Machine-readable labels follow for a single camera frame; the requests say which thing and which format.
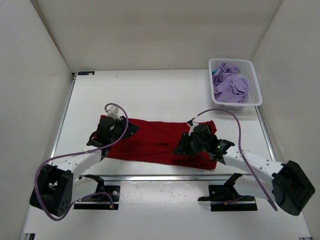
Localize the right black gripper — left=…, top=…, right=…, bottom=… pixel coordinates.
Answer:
left=173, top=132, right=209, bottom=157

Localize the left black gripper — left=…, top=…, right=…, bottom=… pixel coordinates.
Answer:
left=108, top=115, right=140, bottom=143

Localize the red t shirt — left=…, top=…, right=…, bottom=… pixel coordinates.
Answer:
left=87, top=118, right=217, bottom=170

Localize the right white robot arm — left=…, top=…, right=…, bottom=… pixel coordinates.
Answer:
left=173, top=124, right=316, bottom=216

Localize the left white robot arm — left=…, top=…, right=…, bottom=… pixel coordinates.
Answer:
left=29, top=115, right=140, bottom=222

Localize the small label sticker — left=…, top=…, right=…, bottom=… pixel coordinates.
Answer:
left=77, top=71, right=95, bottom=76

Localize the lilac t shirt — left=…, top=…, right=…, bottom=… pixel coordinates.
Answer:
left=212, top=61, right=250, bottom=104

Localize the white plastic basket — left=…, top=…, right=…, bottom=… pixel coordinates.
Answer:
left=208, top=58, right=263, bottom=109

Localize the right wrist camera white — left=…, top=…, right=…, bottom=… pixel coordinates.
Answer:
left=187, top=118, right=199, bottom=136

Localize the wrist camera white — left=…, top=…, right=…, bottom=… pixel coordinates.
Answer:
left=187, top=118, right=199, bottom=136
left=105, top=105, right=121, bottom=120

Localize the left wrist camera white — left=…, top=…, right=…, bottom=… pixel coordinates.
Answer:
left=105, top=105, right=121, bottom=120

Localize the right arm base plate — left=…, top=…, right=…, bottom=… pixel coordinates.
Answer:
left=197, top=185, right=258, bottom=212

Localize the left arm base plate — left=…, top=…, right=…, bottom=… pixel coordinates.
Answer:
left=73, top=181, right=121, bottom=211

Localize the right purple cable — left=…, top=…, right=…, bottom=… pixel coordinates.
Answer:
left=189, top=107, right=279, bottom=212

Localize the purple cable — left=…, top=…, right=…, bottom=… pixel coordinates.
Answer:
left=34, top=102, right=130, bottom=222
left=189, top=107, right=279, bottom=212

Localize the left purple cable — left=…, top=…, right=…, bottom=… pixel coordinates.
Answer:
left=34, top=102, right=130, bottom=222

